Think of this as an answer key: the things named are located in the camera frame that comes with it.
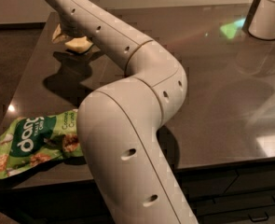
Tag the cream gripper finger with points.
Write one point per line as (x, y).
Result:
(60, 35)

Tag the yellow sponge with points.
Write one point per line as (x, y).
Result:
(79, 45)

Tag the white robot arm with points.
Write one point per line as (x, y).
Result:
(117, 124)

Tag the green snack chip bag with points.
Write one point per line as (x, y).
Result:
(29, 142)

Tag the white paper cup with lid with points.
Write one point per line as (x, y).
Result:
(263, 23)

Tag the dark drawer cabinet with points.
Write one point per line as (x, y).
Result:
(64, 193)

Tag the black drawer handle right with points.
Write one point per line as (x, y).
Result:
(258, 217)

